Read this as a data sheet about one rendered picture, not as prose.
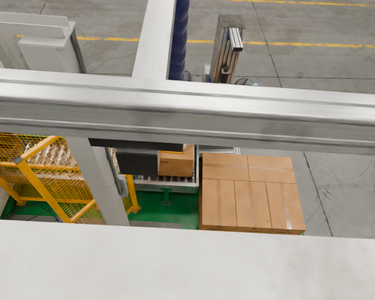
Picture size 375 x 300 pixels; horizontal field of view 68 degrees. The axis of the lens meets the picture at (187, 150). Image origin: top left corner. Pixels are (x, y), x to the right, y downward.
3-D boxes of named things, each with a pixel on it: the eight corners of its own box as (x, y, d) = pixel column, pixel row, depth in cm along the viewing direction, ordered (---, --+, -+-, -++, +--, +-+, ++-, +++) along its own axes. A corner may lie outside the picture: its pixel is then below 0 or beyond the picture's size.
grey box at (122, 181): (103, 196, 229) (96, 178, 204) (104, 190, 232) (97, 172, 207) (127, 197, 229) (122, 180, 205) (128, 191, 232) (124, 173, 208)
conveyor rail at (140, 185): (8, 183, 345) (0, 175, 329) (9, 179, 347) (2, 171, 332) (194, 193, 353) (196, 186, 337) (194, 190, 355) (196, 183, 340)
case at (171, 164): (143, 174, 347) (140, 156, 314) (146, 147, 370) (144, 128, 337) (191, 177, 349) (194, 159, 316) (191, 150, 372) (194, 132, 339)
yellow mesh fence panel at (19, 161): (90, 258, 339) (12, 170, 167) (85, 252, 342) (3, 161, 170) (141, 208, 380) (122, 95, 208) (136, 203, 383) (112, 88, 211)
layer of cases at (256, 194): (199, 236, 349) (202, 224, 316) (199, 167, 406) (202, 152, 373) (293, 240, 353) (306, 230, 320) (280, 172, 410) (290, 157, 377)
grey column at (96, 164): (117, 266, 336) (-14, 55, 90) (121, 241, 353) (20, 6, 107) (142, 267, 337) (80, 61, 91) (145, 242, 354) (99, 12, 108)
